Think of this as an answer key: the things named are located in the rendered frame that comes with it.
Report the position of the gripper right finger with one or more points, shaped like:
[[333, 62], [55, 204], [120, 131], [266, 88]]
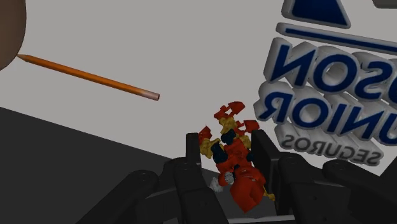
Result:
[[310, 186]]

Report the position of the white and blue letter sign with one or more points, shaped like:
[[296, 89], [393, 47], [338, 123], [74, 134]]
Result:
[[332, 83]]

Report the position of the orange pencil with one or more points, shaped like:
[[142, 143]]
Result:
[[90, 76]]

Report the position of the red and yellow toy figure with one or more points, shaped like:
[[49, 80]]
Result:
[[237, 161]]

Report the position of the brown rounded object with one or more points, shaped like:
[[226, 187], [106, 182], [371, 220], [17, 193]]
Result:
[[9, 31]]

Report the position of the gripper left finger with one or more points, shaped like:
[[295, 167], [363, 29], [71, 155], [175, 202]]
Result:
[[186, 183]]

